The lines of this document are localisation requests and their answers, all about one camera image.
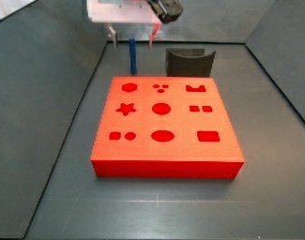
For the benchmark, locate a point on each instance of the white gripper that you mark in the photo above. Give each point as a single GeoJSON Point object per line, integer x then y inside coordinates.
{"type": "Point", "coordinates": [122, 11]}

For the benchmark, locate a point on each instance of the blue square-circle peg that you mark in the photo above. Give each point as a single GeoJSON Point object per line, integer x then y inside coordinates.
{"type": "Point", "coordinates": [132, 63]}

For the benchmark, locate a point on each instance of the red shape-sorter board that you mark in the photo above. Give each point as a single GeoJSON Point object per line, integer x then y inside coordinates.
{"type": "Point", "coordinates": [165, 129]}

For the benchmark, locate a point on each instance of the black curved stand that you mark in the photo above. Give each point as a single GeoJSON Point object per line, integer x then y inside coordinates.
{"type": "Point", "coordinates": [186, 62]}

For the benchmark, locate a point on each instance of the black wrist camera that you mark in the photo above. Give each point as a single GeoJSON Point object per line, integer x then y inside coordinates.
{"type": "Point", "coordinates": [167, 10]}

